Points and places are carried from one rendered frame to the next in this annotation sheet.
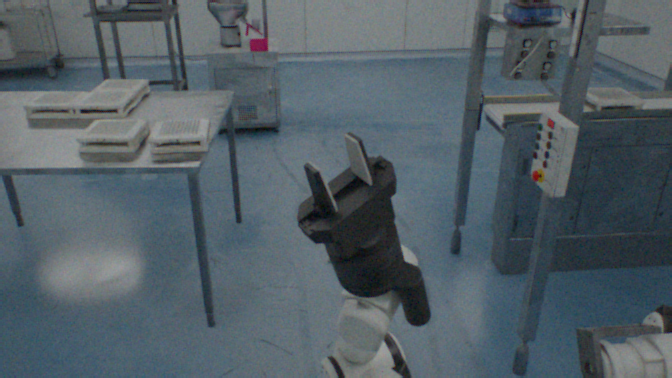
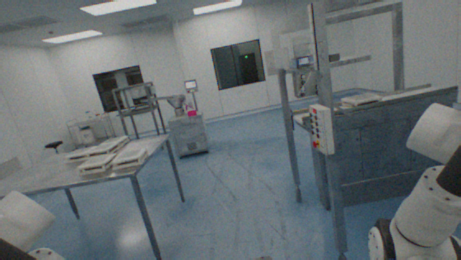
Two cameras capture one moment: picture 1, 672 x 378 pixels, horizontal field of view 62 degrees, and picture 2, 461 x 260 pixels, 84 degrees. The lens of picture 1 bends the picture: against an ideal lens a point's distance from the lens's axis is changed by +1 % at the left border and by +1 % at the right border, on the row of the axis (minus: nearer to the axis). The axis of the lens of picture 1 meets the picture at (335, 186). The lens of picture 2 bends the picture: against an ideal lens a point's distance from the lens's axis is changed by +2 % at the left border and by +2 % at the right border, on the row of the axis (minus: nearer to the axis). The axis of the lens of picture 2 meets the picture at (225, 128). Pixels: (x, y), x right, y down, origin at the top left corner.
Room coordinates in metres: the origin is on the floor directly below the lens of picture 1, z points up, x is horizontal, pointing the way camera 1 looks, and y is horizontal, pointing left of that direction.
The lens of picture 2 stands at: (0.36, -0.39, 1.55)
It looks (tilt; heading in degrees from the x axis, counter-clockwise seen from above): 14 degrees down; 7
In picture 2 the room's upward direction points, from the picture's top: 12 degrees counter-clockwise
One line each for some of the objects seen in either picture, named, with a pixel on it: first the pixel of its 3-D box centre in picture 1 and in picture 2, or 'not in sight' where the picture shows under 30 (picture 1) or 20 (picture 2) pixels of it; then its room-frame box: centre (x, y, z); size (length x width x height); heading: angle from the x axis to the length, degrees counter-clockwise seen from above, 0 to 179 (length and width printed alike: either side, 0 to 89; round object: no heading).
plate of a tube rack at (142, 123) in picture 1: (113, 130); (97, 161); (2.38, 1.02, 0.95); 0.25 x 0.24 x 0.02; 1
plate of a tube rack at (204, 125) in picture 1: (180, 130); (129, 155); (2.38, 0.71, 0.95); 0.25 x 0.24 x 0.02; 7
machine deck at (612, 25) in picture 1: (563, 24); (323, 65); (2.69, -1.08, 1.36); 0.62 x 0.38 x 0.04; 96
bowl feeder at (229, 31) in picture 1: (236, 23); (181, 105); (5.10, 0.89, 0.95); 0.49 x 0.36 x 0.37; 96
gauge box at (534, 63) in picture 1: (530, 55); (308, 83); (2.53, -0.89, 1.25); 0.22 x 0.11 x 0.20; 96
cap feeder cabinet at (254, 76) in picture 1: (246, 86); (190, 133); (5.05, 0.84, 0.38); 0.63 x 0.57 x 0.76; 96
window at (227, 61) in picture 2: not in sight; (238, 65); (7.75, -0.27, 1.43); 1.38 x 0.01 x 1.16; 96
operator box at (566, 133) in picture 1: (553, 153); (322, 128); (1.79, -0.77, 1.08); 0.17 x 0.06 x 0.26; 6
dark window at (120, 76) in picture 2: not in sight; (121, 89); (7.38, 3.07, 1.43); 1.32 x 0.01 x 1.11; 96
